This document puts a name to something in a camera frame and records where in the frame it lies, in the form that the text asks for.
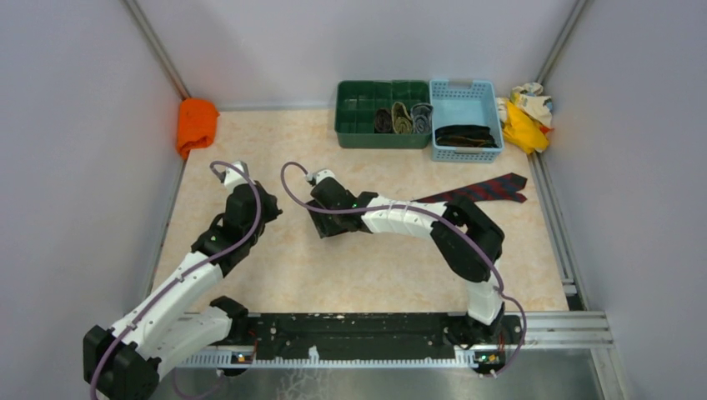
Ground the red navy striped tie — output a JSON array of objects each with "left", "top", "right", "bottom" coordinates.
[{"left": 416, "top": 172, "right": 528, "bottom": 203}]

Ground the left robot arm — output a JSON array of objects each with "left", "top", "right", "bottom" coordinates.
[{"left": 83, "top": 178, "right": 281, "bottom": 399}]

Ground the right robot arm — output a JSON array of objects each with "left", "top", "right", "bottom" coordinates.
[{"left": 306, "top": 169, "right": 504, "bottom": 343}]

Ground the dark brown rolled tie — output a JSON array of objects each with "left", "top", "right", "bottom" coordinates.
[{"left": 374, "top": 108, "right": 393, "bottom": 133}]

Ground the orange folded cloth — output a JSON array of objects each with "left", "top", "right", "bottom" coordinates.
[{"left": 175, "top": 98, "right": 219, "bottom": 161}]

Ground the green compartment organizer tray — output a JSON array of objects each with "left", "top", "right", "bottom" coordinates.
[{"left": 334, "top": 80, "right": 431, "bottom": 149}]

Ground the olive rolled tie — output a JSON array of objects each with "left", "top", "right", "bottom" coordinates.
[{"left": 391, "top": 101, "right": 414, "bottom": 134}]

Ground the grey rolled tie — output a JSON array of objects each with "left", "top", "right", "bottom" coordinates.
[{"left": 410, "top": 102, "right": 434, "bottom": 134}]

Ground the black tie in basket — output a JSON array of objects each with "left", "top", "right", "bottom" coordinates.
[{"left": 434, "top": 124, "right": 498, "bottom": 148}]

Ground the light blue plastic basket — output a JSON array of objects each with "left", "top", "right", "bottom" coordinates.
[{"left": 429, "top": 79, "right": 504, "bottom": 163}]

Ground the yellow crumpled cloth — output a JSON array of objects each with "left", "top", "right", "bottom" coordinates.
[{"left": 503, "top": 100, "right": 550, "bottom": 154}]

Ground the white patterned crumpled cloth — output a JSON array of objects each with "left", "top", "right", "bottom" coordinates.
[{"left": 496, "top": 82, "right": 554, "bottom": 128}]

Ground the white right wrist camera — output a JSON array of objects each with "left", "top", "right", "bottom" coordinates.
[{"left": 305, "top": 168, "right": 335, "bottom": 187}]

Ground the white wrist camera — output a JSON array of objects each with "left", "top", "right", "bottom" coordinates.
[
  {"left": 305, "top": 168, "right": 335, "bottom": 187},
  {"left": 217, "top": 161, "right": 249, "bottom": 193}
]

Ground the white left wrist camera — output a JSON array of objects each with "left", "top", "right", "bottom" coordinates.
[{"left": 217, "top": 161, "right": 249, "bottom": 193}]

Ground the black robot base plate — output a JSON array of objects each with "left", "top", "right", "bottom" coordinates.
[{"left": 220, "top": 312, "right": 523, "bottom": 362}]

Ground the white slotted cable duct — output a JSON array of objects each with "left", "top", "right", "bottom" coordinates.
[{"left": 178, "top": 350, "right": 479, "bottom": 370}]

